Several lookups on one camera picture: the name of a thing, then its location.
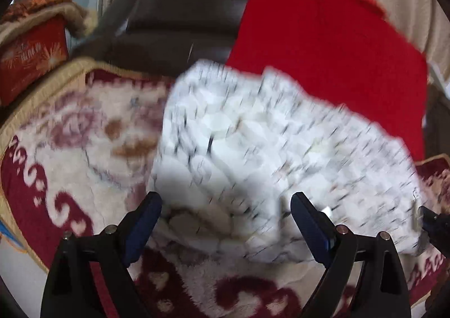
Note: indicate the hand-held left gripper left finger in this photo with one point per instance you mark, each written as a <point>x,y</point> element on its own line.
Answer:
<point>140,230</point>

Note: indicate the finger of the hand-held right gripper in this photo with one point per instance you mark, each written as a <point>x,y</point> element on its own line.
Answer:
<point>434,223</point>

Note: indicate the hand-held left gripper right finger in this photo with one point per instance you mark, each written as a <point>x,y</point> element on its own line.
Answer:
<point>311,230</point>

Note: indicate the white crackle-patterned coat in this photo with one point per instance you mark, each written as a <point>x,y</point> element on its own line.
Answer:
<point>263,149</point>

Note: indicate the floral red sofa mat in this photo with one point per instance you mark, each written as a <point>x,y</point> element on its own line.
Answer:
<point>88,149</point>

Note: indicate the white rod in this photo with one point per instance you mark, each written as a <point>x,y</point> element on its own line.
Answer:
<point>437,75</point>

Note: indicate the red blanket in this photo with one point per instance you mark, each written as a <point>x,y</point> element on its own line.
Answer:
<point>334,58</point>

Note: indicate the red cardboard box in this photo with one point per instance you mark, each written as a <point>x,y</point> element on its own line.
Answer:
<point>31,61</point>

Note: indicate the brown leather sofa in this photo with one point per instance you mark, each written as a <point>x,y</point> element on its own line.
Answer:
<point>175,22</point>

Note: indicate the beige dotted curtain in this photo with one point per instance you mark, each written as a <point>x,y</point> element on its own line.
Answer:
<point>404,5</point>

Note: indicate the beige jacket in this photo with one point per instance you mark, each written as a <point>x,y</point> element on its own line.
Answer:
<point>75,17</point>

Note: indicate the orange patterned cloth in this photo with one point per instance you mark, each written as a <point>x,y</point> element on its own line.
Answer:
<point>38,3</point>

